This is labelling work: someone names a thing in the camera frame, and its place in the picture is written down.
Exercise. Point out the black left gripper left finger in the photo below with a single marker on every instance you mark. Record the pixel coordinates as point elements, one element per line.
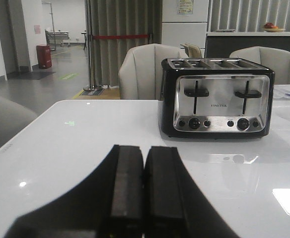
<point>108,203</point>

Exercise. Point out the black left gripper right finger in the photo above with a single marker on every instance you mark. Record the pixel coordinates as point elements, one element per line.
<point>174,205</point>

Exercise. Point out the black and chrome toaster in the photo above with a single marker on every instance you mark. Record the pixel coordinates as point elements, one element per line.
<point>219,98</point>

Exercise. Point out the beige chair left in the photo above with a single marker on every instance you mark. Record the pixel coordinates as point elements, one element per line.
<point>140,75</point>

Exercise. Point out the beige chair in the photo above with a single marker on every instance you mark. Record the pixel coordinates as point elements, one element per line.
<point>276,59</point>
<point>140,75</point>

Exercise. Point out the grey chair at table side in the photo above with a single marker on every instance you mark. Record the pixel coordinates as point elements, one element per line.
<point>13,118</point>

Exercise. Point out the clear plastic food container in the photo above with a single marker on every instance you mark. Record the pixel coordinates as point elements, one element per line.
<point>282,91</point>

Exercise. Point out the beige folding chairs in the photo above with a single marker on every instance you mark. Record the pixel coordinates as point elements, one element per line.
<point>192,51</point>

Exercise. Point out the red bin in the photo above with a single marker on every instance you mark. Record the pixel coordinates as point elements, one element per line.
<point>44,56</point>

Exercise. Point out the dark grey counter cabinet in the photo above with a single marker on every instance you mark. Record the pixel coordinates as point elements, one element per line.
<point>221,45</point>

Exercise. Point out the red barrier belt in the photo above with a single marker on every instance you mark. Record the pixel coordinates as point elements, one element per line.
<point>117,37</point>

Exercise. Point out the beige chair right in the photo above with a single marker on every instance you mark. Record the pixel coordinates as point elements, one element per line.
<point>276,59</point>

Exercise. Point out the white refrigerator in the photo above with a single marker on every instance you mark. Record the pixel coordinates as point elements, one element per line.
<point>185,21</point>

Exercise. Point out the fruit bowl on counter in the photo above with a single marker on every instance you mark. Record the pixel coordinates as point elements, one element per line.
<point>270,27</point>

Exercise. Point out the chrome stanchion post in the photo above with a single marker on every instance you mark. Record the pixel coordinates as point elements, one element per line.
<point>92,86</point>

